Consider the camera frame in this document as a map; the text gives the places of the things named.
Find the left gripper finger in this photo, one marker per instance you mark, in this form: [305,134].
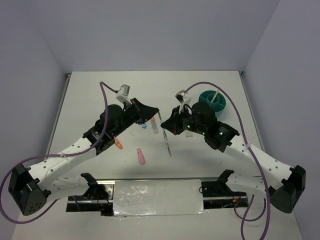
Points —
[145,114]
[142,108]

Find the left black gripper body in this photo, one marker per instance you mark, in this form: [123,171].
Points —
[130,117]

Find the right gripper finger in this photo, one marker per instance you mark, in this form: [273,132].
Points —
[172,120]
[171,128]

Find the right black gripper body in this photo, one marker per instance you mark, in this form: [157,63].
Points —
[186,121]

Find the yellow thin highlighter pen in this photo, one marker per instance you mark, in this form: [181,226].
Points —
[215,96]

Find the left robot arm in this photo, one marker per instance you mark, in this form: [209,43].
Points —
[34,186]

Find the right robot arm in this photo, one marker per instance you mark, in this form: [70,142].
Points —
[284,183]

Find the grey highlighter orange cap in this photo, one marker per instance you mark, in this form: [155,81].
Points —
[154,125]

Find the white eraser with label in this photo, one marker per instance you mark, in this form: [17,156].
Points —
[188,134]

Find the teal round organizer container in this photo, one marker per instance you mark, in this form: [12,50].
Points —
[219,103]

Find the orange transparent highlighter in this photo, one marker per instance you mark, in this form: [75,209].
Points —
[118,143]

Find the silver foil sheet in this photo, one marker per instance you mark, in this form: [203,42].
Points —
[157,198]

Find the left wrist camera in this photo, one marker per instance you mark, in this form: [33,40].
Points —
[122,94]

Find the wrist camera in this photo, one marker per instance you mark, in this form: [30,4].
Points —
[122,94]
[184,99]

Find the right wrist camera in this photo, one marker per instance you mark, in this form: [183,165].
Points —
[184,99]

